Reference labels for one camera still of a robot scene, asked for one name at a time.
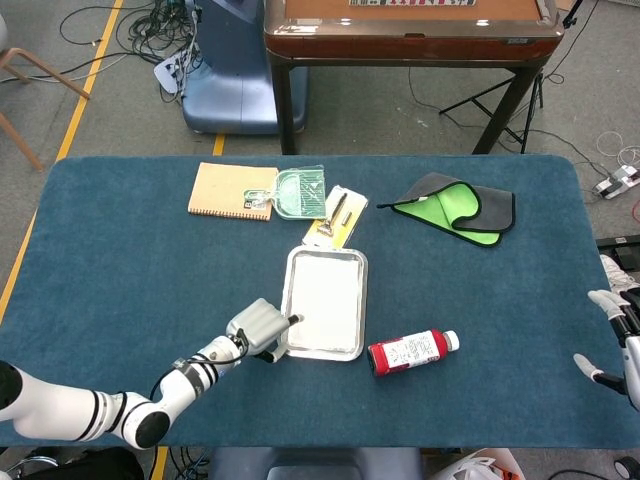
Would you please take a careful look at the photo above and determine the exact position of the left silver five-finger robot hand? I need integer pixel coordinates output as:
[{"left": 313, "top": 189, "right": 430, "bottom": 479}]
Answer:
[{"left": 225, "top": 298, "right": 306, "bottom": 365}]

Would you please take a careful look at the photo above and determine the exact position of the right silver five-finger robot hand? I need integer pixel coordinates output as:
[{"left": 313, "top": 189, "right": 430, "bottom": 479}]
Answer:
[{"left": 572, "top": 289, "right": 640, "bottom": 399}]

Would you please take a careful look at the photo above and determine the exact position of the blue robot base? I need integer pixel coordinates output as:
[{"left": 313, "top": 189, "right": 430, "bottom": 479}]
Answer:
[{"left": 182, "top": 0, "right": 309, "bottom": 135}]

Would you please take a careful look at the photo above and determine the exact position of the silver metal tray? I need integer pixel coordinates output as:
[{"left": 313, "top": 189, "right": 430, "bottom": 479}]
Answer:
[{"left": 279, "top": 245, "right": 370, "bottom": 361}]

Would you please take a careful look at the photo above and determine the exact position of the white sneaker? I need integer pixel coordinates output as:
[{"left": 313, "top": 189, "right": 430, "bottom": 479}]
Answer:
[{"left": 599, "top": 254, "right": 640, "bottom": 301}]

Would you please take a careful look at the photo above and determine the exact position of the razor on yellow card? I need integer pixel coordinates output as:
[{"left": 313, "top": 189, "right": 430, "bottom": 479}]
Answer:
[{"left": 301, "top": 184, "right": 370, "bottom": 248}]

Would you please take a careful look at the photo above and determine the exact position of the packaged green mini dustpan set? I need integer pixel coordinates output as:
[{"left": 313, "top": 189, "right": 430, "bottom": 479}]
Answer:
[{"left": 243, "top": 164, "right": 329, "bottom": 222}]

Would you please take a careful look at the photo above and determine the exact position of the kraft spiral notebook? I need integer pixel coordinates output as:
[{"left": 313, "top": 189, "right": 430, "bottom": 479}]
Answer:
[{"left": 187, "top": 161, "right": 281, "bottom": 222}]

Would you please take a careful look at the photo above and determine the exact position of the grey-blue robot torso base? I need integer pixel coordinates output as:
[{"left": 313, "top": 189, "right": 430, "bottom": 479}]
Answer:
[{"left": 207, "top": 446, "right": 424, "bottom": 480}]

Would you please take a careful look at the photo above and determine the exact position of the blue felt table cover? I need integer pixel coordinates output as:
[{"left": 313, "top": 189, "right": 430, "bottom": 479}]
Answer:
[{"left": 0, "top": 153, "right": 619, "bottom": 450}]

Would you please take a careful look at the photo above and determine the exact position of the red juice bottle white cap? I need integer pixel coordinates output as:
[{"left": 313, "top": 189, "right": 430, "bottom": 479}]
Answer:
[{"left": 367, "top": 328, "right": 461, "bottom": 378}]

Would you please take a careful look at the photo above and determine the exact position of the white power strip with plugs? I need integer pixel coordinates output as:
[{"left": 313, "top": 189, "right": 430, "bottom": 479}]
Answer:
[{"left": 593, "top": 164, "right": 640, "bottom": 200}]

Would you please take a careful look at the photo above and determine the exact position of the black bag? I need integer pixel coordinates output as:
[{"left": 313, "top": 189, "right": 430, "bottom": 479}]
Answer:
[{"left": 19, "top": 446, "right": 146, "bottom": 480}]

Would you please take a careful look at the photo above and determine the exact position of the green and grey microfiber cloth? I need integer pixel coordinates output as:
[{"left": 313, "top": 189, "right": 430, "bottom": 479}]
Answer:
[{"left": 376, "top": 172, "right": 516, "bottom": 249}]

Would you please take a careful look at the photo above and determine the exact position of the black tripod stand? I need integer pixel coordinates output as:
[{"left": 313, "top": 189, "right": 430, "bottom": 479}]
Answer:
[{"left": 439, "top": 0, "right": 586, "bottom": 155}]

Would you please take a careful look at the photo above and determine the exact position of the white chair with wooden legs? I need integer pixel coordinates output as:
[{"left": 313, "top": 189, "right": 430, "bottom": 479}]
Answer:
[{"left": 0, "top": 12, "right": 91, "bottom": 173}]

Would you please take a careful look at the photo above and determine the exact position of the brown mahjong table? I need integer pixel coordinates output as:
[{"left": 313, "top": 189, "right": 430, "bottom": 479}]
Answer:
[{"left": 262, "top": 0, "right": 566, "bottom": 155}]

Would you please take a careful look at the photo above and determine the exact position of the black equipment frame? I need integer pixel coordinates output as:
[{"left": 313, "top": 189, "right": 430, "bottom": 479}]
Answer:
[{"left": 595, "top": 234, "right": 640, "bottom": 274}]

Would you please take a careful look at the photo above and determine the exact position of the black robot wrist cable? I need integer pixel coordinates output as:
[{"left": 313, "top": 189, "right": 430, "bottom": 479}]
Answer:
[{"left": 149, "top": 327, "right": 251, "bottom": 401}]

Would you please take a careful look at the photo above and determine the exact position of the white power strip with cables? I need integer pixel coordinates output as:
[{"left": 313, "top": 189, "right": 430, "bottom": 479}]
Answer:
[{"left": 153, "top": 53, "right": 194, "bottom": 96}]

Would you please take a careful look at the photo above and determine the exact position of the black floor cable bundle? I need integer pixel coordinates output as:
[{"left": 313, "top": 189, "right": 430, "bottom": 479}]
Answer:
[{"left": 59, "top": 0, "right": 201, "bottom": 66}]

